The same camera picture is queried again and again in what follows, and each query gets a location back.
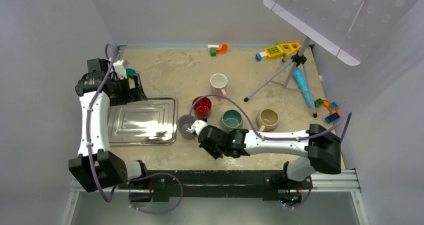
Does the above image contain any orange elbow toy piece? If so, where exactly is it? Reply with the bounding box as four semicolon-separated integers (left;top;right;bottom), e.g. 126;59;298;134
216;43;229;54

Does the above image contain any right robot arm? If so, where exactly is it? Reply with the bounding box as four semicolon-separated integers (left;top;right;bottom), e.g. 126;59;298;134
189;120;342;189

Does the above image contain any blue green toy block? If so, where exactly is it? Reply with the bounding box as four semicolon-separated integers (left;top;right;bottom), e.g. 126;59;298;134
126;68;136;79

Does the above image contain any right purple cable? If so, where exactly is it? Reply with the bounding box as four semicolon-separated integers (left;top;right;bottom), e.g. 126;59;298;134
188;94;353;143

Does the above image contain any teal speckled mug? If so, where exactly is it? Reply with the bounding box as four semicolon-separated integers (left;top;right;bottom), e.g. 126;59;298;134
220;109;243;133

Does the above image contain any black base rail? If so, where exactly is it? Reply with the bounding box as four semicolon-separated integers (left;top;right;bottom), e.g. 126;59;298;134
118;170;313;202

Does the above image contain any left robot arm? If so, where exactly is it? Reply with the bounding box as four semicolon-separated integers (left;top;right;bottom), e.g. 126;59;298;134
68;58;149;192

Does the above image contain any blue white toy block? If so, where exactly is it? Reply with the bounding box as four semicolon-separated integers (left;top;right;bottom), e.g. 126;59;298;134
255;51;268;62

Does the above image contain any mauve mug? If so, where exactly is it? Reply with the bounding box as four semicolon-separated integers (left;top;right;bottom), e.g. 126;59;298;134
177;114;197;140

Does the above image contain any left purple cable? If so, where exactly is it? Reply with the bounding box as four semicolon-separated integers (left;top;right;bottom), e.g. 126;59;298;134
86;43;117;204

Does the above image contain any orange curved toy piece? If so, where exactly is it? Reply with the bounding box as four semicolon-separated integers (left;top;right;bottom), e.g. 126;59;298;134
322;99;339;114

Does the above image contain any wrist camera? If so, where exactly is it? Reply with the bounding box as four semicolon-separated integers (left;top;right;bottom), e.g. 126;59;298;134
187;120;208;136
113;59;129;80

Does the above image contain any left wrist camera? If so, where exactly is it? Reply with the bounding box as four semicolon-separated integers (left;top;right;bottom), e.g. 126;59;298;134
113;59;129;80

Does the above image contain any small green cube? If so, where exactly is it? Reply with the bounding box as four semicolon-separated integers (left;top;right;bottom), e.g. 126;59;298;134
209;47;217;57

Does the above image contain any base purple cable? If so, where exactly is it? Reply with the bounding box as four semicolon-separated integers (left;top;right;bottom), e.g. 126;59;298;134
128;172;184;215

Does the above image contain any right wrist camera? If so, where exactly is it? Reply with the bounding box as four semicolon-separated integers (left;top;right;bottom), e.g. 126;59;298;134
187;120;208;136

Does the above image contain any beige round mug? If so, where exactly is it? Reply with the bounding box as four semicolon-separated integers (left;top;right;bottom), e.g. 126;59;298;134
256;108;279;132

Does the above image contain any tripod stand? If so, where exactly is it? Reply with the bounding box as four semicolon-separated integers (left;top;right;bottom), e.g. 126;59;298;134
243;36;318;118

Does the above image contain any red mug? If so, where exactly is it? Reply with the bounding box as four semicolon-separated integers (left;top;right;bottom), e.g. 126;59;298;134
192;96;212;122

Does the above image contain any yellow toy block structure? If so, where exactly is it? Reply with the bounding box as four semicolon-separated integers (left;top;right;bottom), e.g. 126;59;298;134
264;42;302;61

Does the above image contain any perforated white board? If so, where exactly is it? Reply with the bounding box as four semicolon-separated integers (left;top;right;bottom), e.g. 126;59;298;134
263;0;419;66

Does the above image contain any aluminium frame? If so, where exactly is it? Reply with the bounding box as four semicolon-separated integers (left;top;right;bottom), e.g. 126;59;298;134
61;170;369;225

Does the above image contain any light blue cone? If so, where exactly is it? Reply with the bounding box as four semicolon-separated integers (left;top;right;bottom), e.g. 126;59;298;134
293;67;312;108

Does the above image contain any pink mug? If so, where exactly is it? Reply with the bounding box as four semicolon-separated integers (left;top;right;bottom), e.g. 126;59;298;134
209;73;228;97

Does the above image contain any metal tray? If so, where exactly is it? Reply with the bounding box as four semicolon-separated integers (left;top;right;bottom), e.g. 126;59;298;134
108;96;178;147

